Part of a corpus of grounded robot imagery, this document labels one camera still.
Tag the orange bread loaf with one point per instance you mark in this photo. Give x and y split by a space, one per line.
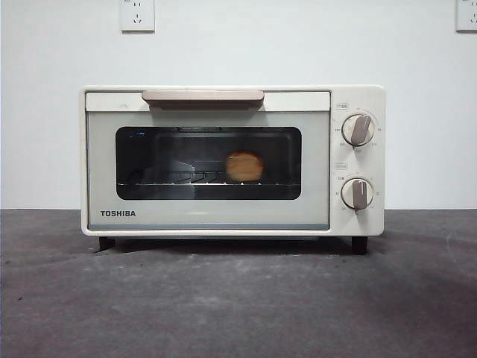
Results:
245 166

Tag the cream Toshiba toaster oven body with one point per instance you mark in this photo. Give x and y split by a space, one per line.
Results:
359 160

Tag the black oven foot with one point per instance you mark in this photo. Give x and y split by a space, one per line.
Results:
359 245
106 244

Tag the cream timer knob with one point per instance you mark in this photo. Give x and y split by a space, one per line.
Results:
357 193

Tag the cream temperature knob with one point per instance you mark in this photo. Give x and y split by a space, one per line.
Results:
357 129

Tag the white wall socket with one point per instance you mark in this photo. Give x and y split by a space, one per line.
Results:
468 16
137 16

